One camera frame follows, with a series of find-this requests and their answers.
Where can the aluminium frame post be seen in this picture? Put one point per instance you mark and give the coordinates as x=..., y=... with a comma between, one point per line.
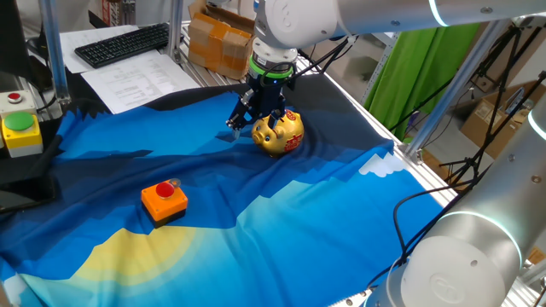
x=456, y=81
x=175, y=30
x=54, y=51

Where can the stacked cardboard boxes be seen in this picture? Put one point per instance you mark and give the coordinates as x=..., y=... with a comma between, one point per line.
x=490, y=119

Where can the grey box with red button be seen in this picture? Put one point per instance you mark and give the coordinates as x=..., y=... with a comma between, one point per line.
x=17, y=102

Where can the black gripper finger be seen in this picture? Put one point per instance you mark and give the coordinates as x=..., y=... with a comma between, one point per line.
x=239, y=117
x=275, y=118

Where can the black monitor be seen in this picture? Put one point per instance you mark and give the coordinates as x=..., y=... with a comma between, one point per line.
x=13, y=38

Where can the cardboard box with brown tape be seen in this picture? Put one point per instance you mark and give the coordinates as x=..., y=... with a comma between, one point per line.
x=219, y=44

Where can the gold piggy bank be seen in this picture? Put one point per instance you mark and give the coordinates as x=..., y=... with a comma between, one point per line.
x=279, y=138

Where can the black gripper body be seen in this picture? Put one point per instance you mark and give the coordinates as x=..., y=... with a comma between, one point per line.
x=265, y=100

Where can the black tripod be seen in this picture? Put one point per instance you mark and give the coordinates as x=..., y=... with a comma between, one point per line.
x=490, y=132

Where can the green fabric curtain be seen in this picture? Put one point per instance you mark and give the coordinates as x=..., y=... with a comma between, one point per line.
x=416, y=77

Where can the black keyboard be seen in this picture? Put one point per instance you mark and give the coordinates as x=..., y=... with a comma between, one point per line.
x=123, y=44

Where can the black flat device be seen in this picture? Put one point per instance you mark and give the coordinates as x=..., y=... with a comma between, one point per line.
x=25, y=194

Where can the yellow box with green button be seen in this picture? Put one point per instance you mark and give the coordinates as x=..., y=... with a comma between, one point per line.
x=21, y=136

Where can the orange box with red button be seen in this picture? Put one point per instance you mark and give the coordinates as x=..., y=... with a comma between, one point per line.
x=164, y=204

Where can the printed white paper sheet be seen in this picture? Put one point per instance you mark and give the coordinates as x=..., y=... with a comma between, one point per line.
x=136, y=81

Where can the white metal shelf rack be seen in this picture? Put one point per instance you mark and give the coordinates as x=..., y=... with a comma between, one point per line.
x=384, y=64

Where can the blue printed cloth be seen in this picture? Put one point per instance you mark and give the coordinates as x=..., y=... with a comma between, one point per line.
x=256, y=221

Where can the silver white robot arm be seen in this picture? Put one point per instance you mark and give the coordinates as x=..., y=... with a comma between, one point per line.
x=469, y=239

